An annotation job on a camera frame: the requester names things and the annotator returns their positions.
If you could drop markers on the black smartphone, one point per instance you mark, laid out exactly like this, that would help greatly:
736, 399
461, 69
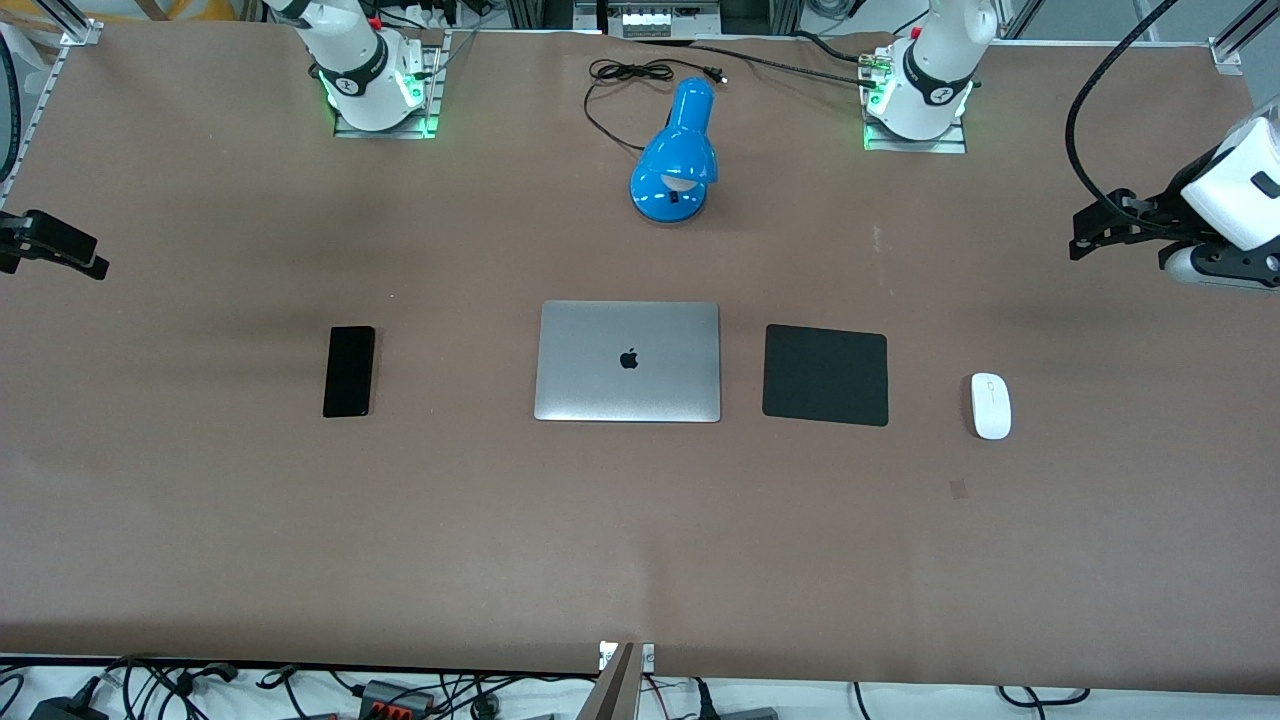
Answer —
349, 372

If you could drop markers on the white power strip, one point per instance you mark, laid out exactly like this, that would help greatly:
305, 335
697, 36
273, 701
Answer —
660, 20

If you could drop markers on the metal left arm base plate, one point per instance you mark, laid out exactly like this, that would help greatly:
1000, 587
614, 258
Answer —
915, 146

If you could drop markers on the black red connector box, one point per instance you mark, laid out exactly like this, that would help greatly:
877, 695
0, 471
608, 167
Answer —
395, 698

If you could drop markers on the grey camera stand post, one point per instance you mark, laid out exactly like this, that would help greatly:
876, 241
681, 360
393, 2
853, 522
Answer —
615, 690

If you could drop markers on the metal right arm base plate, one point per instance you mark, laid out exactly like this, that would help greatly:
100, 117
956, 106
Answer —
436, 100

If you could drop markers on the silver closed laptop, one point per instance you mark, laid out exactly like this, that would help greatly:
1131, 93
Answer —
600, 380

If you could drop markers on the blue desk lamp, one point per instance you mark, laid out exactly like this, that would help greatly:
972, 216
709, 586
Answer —
680, 150

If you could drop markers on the white computer mouse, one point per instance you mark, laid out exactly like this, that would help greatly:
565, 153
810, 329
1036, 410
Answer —
991, 408

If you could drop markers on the black power adapter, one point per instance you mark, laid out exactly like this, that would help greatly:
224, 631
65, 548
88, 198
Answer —
65, 708

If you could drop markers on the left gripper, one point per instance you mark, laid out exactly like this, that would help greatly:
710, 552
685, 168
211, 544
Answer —
1158, 214

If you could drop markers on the white perforated side rail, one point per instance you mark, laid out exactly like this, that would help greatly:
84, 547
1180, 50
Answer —
35, 110

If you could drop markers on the aluminium frame post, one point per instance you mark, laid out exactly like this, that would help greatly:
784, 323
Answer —
1228, 52
80, 28

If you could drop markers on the small metal bracket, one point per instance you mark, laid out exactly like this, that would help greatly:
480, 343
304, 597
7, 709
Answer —
648, 656

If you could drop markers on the black mouse pad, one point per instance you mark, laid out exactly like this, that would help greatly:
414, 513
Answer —
825, 375

